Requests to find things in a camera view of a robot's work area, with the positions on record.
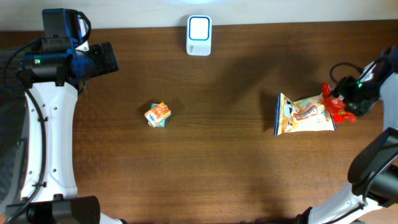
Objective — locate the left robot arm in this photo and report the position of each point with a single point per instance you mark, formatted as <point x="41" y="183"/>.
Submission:
<point x="51" y="81"/>

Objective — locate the orange small tissue pack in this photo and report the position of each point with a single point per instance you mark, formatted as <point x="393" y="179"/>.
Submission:
<point x="157" y="113"/>

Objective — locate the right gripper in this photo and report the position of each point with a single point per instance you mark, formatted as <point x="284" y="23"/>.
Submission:
<point x="341" y="89"/>

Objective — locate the grey plastic mesh basket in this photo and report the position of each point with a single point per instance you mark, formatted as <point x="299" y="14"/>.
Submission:
<point x="14" y="121"/>

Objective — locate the green tissue pack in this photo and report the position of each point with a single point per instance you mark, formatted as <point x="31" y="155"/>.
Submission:
<point x="161" y="123"/>

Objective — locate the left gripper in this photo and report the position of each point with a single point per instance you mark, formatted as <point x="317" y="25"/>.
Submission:
<point x="102" y="65"/>

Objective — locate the beige wet wipes pack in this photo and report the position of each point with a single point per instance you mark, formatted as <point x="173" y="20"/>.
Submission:
<point x="308" y="114"/>

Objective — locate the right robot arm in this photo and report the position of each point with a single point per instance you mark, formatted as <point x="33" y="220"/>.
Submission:
<point x="372" y="177"/>

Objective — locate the red snack bag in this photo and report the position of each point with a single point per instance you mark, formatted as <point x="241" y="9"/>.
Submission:
<point x="335" y="106"/>

